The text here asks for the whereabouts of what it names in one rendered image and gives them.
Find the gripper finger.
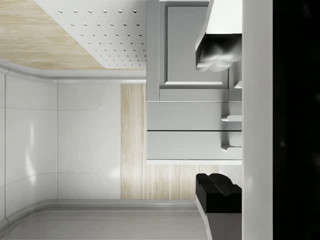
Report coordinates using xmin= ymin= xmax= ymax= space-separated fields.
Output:
xmin=195 ymin=172 xmax=243 ymax=215
xmin=195 ymin=33 xmax=243 ymax=74

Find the white cabinet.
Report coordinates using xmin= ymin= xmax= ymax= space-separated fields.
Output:
xmin=145 ymin=0 xmax=243 ymax=166

